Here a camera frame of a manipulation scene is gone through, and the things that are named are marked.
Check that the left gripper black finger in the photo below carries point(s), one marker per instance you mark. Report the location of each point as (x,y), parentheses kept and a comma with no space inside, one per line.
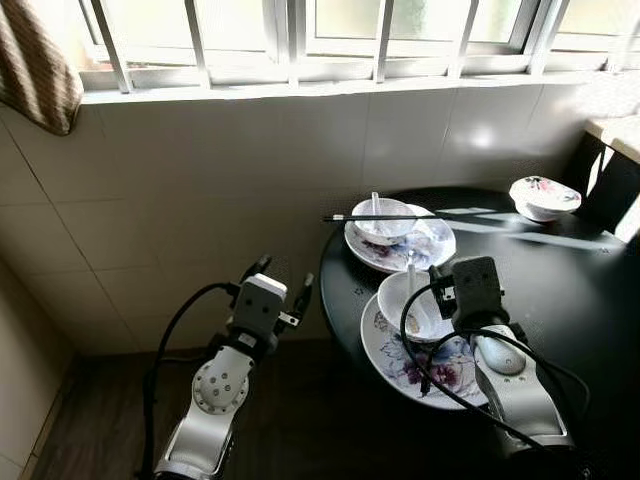
(303,290)
(257,268)

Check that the white ceramic bowl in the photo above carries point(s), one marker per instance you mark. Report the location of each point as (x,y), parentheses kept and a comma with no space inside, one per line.
(385,232)
(395,300)

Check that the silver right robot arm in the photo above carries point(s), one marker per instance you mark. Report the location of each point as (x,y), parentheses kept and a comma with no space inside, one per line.
(520,390)

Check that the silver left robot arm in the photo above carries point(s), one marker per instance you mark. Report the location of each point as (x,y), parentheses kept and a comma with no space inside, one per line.
(215,390)

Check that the white ceramic spoon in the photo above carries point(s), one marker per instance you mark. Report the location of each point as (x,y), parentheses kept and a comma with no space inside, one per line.
(375,200)
(411,268)

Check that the floral white plate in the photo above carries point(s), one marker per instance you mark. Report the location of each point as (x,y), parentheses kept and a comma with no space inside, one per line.
(400,368)
(428,250)

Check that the black round table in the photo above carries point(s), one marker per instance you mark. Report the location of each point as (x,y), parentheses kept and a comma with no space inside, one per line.
(560,290)

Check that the small floral white bowl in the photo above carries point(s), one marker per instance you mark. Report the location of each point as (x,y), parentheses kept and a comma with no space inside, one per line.
(545,205)

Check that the black chair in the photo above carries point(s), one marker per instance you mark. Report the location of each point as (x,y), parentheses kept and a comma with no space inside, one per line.
(612,190)

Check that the beige countertop ledge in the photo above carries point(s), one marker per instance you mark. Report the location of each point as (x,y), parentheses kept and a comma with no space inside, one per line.
(618,135)

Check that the brown striped hanging towel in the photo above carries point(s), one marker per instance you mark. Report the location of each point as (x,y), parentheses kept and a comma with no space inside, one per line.
(35,80)

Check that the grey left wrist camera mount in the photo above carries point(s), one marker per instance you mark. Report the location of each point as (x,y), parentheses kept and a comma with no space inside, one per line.
(260,300)

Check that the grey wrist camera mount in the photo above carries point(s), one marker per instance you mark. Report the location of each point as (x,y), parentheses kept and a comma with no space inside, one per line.
(478,285)
(260,300)

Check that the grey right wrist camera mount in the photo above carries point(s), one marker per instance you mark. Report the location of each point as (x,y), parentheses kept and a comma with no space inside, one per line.
(478,285)

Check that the white barred window frame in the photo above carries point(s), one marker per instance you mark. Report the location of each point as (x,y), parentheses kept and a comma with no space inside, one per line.
(290,40)

